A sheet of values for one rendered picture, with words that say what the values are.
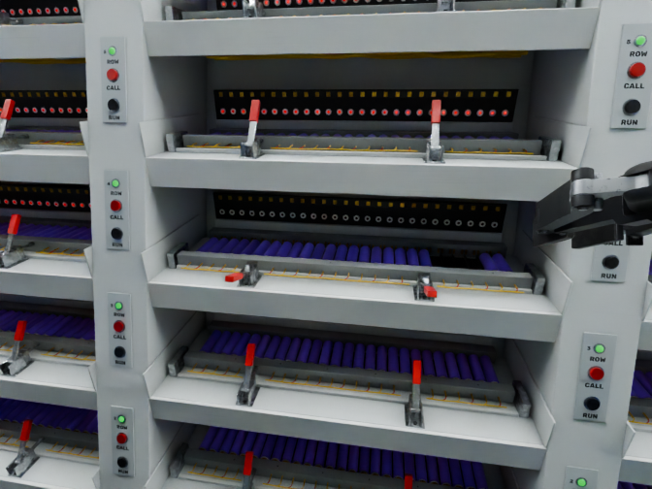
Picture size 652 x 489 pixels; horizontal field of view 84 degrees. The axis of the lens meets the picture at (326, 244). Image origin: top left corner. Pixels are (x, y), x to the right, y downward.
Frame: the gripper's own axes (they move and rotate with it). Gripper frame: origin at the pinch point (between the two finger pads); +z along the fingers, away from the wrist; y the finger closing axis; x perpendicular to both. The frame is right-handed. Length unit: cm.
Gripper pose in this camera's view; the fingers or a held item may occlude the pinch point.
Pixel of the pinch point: (572, 228)
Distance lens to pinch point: 42.5
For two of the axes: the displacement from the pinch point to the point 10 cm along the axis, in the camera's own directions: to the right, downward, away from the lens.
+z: 1.3, 1.3, 9.8
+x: -0.7, 9.9, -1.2
